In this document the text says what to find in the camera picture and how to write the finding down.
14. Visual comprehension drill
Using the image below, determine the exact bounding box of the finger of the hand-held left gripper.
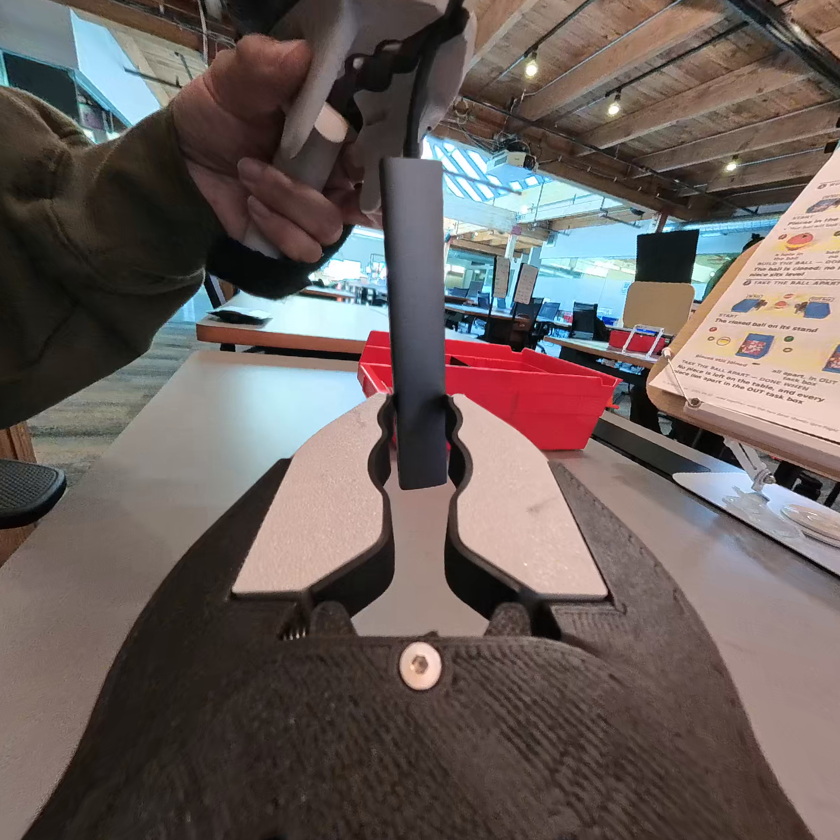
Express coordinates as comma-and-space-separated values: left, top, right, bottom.
354, 0, 478, 212
272, 0, 455, 160

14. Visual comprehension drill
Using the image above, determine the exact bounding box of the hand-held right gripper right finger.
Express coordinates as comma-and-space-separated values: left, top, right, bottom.
446, 392, 609, 608

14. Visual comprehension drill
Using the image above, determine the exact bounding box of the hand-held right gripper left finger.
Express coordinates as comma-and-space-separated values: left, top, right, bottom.
231, 392, 399, 614

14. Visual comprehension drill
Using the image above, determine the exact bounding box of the black usb-c cable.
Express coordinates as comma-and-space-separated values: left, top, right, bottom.
402, 0, 473, 160

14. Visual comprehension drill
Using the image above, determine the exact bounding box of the red plastic bin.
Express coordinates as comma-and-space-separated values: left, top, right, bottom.
357, 330, 621, 452

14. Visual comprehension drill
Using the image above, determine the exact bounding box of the black usb hub bar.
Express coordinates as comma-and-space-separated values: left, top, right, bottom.
379, 156, 454, 492

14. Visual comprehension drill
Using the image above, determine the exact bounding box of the person's left forearm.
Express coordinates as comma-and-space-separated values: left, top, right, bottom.
0, 85, 227, 431

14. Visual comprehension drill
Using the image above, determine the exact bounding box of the person's left hand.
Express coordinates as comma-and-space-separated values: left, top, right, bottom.
172, 34, 358, 263

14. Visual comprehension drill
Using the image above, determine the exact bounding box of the wood-edged grey table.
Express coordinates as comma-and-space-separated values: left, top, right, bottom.
197, 292, 490, 361

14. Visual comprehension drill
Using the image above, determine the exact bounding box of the wooden background desk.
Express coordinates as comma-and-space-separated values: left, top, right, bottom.
545, 335, 657, 370

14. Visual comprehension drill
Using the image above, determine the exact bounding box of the small red bin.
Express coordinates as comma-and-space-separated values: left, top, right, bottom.
607, 328, 672, 355

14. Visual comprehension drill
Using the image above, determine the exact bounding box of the clear acrylic stand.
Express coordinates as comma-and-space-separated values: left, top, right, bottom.
622, 325, 665, 358

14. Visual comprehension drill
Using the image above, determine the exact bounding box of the tan rounded board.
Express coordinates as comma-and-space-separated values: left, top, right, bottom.
622, 282, 697, 337

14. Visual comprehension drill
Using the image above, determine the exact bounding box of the metal clipboard stand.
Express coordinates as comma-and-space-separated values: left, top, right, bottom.
672, 440, 840, 575

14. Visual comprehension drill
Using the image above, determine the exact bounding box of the black upright panel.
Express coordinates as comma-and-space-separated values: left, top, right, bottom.
635, 230, 700, 284

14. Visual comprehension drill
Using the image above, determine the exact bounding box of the instruction sheet clipboard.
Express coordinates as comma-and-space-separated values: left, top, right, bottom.
646, 141, 840, 480

